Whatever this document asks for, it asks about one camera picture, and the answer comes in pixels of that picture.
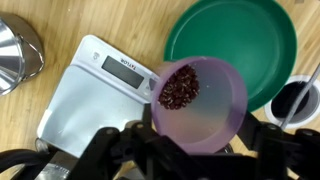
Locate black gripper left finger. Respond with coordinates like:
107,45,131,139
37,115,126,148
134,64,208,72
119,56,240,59
67,103,159,180

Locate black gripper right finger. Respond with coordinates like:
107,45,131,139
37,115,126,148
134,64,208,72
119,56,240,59
237,112,320,180

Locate dark red beans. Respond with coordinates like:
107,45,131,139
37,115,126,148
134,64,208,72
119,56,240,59
158,65,200,110

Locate purple translucent cup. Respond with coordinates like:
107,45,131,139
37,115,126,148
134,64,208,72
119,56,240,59
151,57,248,154

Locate green plastic plate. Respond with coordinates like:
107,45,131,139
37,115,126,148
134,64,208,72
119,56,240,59
164,0,297,111

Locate white ringed desk grommet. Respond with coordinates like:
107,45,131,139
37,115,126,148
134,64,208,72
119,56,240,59
264,75,320,129

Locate white digital kitchen scale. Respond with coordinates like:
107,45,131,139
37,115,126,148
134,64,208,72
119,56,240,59
37,35,159,157

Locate metal tin bowl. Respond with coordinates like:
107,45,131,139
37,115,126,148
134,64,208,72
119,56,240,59
0,12,45,96

